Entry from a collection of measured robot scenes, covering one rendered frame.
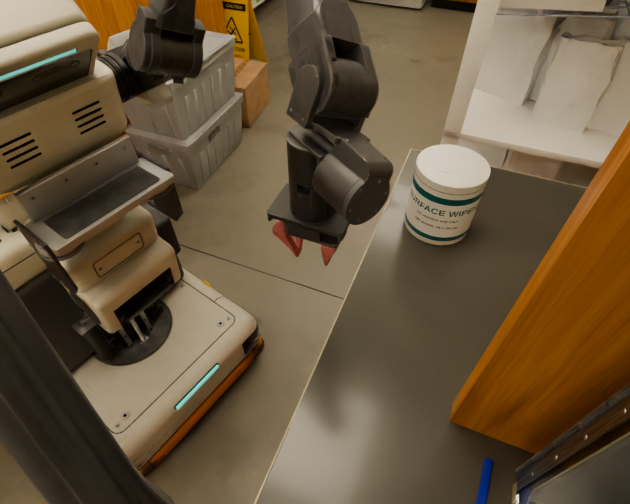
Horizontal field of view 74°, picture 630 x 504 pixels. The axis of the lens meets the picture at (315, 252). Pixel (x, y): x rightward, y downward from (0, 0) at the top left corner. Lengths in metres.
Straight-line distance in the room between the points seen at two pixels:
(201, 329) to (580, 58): 1.35
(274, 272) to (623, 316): 1.70
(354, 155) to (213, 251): 1.76
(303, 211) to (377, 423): 0.32
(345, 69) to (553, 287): 0.27
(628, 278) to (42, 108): 0.79
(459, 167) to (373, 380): 0.40
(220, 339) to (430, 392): 0.95
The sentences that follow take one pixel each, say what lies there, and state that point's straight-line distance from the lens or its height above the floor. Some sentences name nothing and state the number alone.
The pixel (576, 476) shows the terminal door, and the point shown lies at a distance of 0.47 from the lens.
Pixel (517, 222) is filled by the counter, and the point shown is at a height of 0.94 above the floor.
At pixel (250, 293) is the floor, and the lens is 1.93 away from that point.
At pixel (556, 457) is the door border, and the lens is 0.51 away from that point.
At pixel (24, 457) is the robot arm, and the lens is 0.31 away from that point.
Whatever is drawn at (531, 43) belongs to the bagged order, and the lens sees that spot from 1.35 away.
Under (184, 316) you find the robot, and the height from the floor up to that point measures 0.28.
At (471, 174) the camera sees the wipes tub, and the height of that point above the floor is 1.09.
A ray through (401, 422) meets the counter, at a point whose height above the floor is 0.94.
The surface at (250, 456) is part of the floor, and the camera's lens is 1.61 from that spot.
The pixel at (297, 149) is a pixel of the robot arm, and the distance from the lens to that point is 0.45.
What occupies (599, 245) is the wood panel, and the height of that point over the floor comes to 1.32.
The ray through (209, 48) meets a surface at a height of 0.65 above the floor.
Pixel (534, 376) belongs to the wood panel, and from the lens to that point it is 0.52.
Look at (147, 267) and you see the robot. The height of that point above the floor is 0.79.
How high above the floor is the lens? 1.54
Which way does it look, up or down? 48 degrees down
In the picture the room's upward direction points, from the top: straight up
